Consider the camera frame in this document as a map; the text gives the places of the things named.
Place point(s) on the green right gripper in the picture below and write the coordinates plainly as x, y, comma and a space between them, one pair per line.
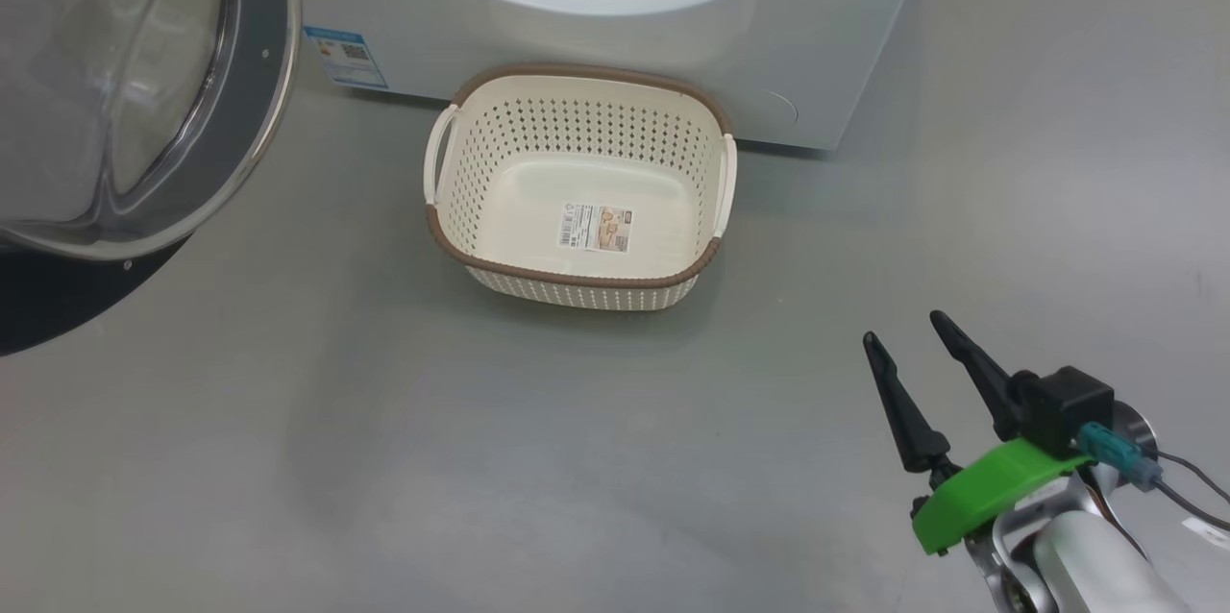
980, 488

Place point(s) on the glass washing machine door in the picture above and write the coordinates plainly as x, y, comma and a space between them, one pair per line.
144, 65

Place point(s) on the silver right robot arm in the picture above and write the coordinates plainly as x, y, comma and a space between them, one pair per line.
1086, 565

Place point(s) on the white front-load washing machine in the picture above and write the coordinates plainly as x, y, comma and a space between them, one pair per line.
625, 56

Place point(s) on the basket product label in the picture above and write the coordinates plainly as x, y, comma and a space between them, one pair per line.
596, 227

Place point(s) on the cream perforated laundry basket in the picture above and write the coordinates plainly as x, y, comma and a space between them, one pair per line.
519, 209

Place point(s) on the blue energy label sticker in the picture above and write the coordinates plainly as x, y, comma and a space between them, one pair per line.
346, 58

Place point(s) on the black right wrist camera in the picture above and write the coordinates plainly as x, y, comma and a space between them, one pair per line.
1067, 406

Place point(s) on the teal right camera connector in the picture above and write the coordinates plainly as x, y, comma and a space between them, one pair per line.
1119, 454

